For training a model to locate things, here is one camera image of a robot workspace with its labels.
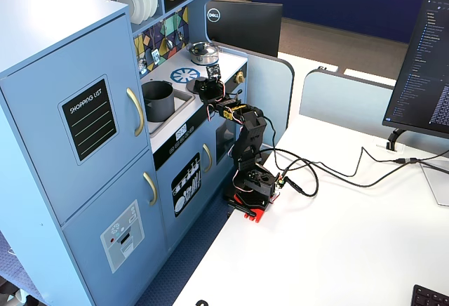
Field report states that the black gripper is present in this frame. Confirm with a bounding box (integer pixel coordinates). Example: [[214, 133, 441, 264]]
[[194, 77, 228, 105]]

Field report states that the gray pot lid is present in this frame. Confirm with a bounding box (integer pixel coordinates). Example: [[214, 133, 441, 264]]
[[185, 78, 208, 94]]

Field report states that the stainless steel pot lid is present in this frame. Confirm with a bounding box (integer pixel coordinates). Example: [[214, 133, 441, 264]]
[[187, 41, 219, 56]]

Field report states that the gray sink basin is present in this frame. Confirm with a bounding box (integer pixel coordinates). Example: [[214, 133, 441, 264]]
[[142, 90, 196, 137]]

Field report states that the gray cooking pot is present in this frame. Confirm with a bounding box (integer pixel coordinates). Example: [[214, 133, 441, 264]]
[[142, 80, 175, 123]]

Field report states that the metal ladle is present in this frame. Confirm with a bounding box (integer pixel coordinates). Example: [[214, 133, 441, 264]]
[[161, 20, 175, 51]]

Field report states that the small metal hanging utensil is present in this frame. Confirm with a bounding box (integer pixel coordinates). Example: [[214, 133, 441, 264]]
[[173, 13, 185, 43]]

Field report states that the metal spatula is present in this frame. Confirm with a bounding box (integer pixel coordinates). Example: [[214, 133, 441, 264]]
[[149, 27, 161, 65]]

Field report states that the oven door with window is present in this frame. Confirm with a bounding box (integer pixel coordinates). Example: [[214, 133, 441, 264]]
[[213, 118, 243, 194]]

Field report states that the light blue desk divider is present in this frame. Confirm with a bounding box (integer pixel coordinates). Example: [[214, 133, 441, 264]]
[[299, 68, 399, 135], [210, 41, 295, 166]]

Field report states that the metal slotted spoon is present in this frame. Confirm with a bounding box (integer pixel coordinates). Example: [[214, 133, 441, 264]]
[[135, 35, 148, 75]]

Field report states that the black Dell monitor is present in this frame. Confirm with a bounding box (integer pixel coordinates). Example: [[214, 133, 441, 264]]
[[206, 0, 283, 58]]

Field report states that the colourful tiled backsplash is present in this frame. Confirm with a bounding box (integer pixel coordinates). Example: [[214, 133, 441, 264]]
[[132, 6, 190, 75]]

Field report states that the blue door with dishrack print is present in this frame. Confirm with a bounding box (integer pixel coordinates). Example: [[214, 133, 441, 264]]
[[155, 133, 225, 251]]

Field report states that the black table clamp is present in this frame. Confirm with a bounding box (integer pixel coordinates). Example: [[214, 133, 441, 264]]
[[227, 203, 257, 216]]

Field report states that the fridge door with ice dispenser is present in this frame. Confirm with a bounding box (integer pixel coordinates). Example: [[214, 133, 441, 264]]
[[61, 147, 168, 306]]

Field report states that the fridge door with shopping list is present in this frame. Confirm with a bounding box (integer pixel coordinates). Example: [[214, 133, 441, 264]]
[[0, 13, 152, 226]]

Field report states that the blue toy kitchen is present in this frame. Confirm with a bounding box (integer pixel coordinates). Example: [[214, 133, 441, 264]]
[[0, 0, 248, 306]]

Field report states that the monitor showing code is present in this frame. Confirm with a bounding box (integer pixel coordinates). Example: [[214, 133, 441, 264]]
[[382, 0, 449, 140]]

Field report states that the silver monitor stand base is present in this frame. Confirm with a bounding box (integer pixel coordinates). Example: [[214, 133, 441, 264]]
[[419, 161, 449, 207]]

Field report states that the black keyboard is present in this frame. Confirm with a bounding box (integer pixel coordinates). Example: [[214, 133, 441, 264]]
[[410, 284, 449, 306]]

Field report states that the gold fridge door handle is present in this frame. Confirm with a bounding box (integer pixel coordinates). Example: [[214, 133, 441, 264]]
[[126, 87, 145, 138], [142, 171, 159, 207]]

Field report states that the gold dishwasher door handle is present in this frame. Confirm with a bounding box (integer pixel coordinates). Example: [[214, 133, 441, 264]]
[[202, 143, 213, 173]]

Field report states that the black cable with plug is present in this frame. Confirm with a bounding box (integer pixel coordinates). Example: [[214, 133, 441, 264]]
[[286, 158, 449, 198]]

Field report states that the red robot base mount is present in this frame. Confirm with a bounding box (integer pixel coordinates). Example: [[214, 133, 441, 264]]
[[226, 192, 281, 223]]

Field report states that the black cable with adapter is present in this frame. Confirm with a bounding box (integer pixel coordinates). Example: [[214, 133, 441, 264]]
[[280, 146, 449, 180]]

